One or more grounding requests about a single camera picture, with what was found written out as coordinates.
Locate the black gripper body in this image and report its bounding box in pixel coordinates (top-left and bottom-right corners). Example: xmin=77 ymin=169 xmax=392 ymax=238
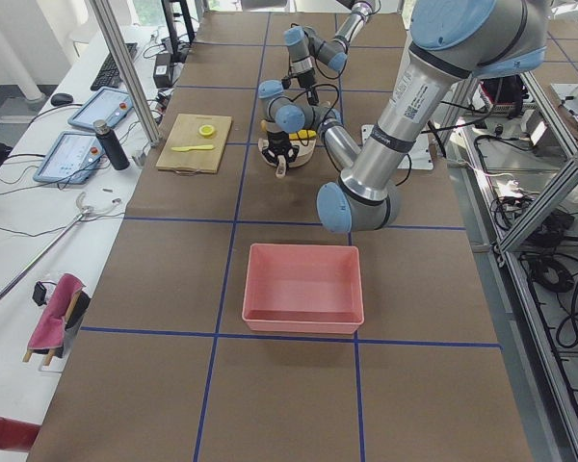
xmin=261 ymin=129 xmax=297 ymax=167
xmin=281 ymin=71 xmax=319 ymax=104

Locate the yellow toy corn cob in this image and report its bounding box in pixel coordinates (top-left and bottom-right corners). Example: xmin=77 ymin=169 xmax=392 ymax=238
xmin=289 ymin=129 xmax=317 ymax=141

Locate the beige plastic dustpan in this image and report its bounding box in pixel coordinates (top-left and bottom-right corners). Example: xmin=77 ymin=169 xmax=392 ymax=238
xmin=258 ymin=139 xmax=316 ymax=178

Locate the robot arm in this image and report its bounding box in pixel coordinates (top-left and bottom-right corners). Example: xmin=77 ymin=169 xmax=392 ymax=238
xmin=258 ymin=1 xmax=551 ymax=233
xmin=281 ymin=1 xmax=381 ymax=105

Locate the pink plastic bin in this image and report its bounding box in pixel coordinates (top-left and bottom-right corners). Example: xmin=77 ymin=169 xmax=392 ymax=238
xmin=242 ymin=244 xmax=364 ymax=334

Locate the yellow lemon slice toy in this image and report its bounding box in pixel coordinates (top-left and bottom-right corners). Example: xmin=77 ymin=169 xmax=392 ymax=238
xmin=197 ymin=124 xmax=216 ymax=138

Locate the yellow plastic knife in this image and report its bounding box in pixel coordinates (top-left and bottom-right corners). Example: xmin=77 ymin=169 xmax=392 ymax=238
xmin=171 ymin=144 xmax=215 ymax=152

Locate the wooden cutting board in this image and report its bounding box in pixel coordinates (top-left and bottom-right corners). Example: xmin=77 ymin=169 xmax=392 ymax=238
xmin=156 ymin=114 xmax=232 ymax=174

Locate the black water bottle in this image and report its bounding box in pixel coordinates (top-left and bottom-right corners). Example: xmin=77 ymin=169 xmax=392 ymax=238
xmin=93 ymin=119 xmax=129 ymax=170

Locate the upper teach pendant tablet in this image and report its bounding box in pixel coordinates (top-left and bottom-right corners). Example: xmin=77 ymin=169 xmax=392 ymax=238
xmin=67 ymin=87 xmax=133 ymax=131

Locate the teach pendant tablet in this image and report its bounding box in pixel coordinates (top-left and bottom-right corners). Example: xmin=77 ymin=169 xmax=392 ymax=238
xmin=33 ymin=131 xmax=104 ymax=185
xmin=67 ymin=87 xmax=133 ymax=131

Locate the black keyboard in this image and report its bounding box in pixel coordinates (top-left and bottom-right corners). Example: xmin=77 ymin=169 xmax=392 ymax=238
xmin=90 ymin=54 xmax=122 ymax=91

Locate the lower teach pendant tablet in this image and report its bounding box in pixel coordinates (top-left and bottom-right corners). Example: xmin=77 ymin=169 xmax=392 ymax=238
xmin=33 ymin=131 xmax=104 ymax=185

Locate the black computer mouse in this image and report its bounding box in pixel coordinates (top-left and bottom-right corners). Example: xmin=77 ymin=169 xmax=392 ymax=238
xmin=50 ymin=92 xmax=74 ymax=107

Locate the pink cloth on stand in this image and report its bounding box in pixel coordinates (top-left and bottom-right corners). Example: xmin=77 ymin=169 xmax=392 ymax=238
xmin=22 ymin=273 xmax=91 ymax=367

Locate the red cylinder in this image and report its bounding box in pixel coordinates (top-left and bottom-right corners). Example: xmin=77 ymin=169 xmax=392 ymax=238
xmin=0 ymin=416 xmax=41 ymax=452

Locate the aluminium frame post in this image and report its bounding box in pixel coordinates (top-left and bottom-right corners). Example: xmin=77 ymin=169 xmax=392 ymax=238
xmin=90 ymin=0 xmax=161 ymax=147

